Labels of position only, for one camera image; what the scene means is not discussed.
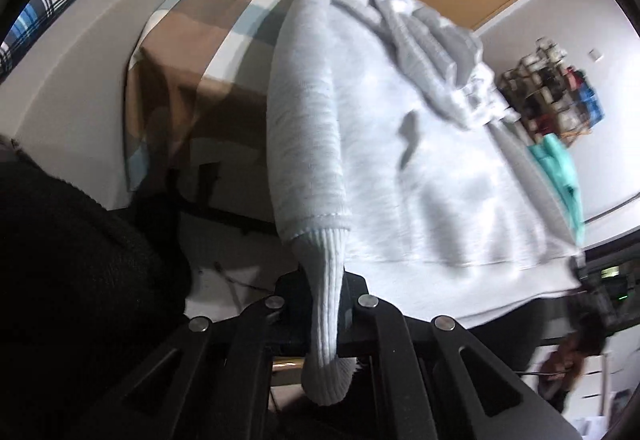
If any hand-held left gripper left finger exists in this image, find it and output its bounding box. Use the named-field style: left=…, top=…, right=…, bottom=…
left=80, top=270, right=316, bottom=440

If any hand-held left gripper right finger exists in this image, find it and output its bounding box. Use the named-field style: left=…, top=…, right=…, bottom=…
left=340, top=272, right=583, bottom=440

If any light grey sweatshirt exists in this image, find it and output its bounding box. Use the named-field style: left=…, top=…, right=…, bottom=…
left=265, top=0, right=586, bottom=406

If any white cabinet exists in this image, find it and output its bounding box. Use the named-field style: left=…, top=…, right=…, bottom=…
left=530, top=350, right=640, bottom=440

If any teal garment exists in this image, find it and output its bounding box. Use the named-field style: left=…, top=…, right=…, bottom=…
left=527, top=134, right=587, bottom=245

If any wooden shoe rack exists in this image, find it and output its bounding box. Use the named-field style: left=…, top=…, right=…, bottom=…
left=500, top=40, right=606, bottom=145

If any person's black clothing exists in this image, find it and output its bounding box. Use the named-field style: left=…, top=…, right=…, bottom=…
left=0, top=135, right=193, bottom=440

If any brown blue checked blanket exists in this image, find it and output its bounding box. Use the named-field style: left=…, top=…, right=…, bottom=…
left=122, top=0, right=331, bottom=193

